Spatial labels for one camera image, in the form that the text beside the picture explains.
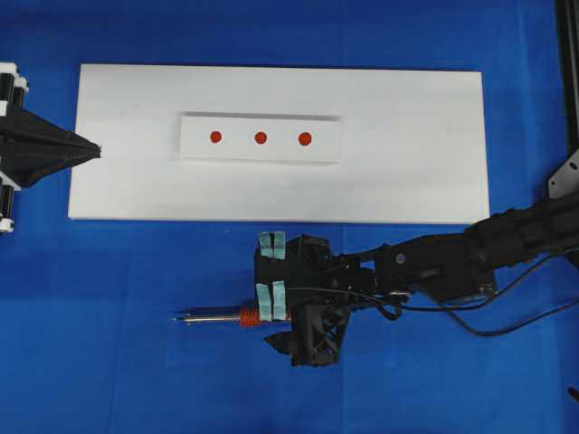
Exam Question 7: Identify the blue table cloth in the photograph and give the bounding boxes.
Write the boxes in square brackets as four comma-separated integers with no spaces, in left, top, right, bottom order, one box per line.
[1,1,578,433]

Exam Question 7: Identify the black object at edge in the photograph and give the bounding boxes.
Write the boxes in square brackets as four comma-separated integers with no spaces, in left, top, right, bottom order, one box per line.
[567,387,579,402]

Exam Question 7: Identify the white paper strip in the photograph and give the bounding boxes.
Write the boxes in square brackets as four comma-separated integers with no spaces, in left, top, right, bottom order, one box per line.
[179,114,343,165]

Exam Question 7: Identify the large white board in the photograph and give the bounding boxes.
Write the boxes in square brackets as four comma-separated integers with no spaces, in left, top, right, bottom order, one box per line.
[69,64,490,224]

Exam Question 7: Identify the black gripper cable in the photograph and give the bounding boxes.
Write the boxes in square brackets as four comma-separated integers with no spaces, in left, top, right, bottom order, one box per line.
[284,252,579,338]

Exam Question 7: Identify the black aluminium frame post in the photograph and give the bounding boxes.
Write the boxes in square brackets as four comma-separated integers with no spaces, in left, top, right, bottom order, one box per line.
[555,0,578,154]

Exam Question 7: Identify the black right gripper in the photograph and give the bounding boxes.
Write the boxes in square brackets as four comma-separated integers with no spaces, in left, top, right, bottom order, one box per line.
[254,231,351,357]

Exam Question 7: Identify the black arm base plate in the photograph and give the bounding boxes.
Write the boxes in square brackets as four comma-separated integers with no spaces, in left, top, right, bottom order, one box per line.
[547,150,579,199]

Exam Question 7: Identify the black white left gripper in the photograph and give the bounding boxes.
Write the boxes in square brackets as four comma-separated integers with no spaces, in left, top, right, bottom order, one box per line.
[1,62,100,235]

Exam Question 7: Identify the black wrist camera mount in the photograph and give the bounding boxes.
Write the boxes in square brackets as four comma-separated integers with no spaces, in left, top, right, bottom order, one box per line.
[291,304,351,367]

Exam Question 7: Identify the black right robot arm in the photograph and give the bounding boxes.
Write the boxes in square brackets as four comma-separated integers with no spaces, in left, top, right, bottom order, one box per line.
[254,194,578,366]

